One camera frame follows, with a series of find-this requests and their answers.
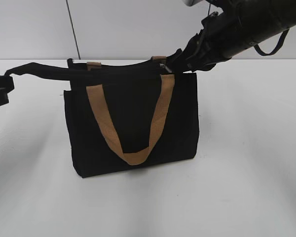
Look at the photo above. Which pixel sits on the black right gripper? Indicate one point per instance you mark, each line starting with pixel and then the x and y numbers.
pixel 217 42

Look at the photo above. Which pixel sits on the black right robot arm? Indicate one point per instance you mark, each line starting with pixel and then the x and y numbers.
pixel 243 24

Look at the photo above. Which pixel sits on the black canvas tote bag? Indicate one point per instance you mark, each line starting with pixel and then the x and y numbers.
pixel 127 117

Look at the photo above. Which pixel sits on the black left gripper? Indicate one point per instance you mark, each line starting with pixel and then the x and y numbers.
pixel 35 69

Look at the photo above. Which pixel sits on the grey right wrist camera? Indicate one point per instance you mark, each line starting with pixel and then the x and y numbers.
pixel 191 2

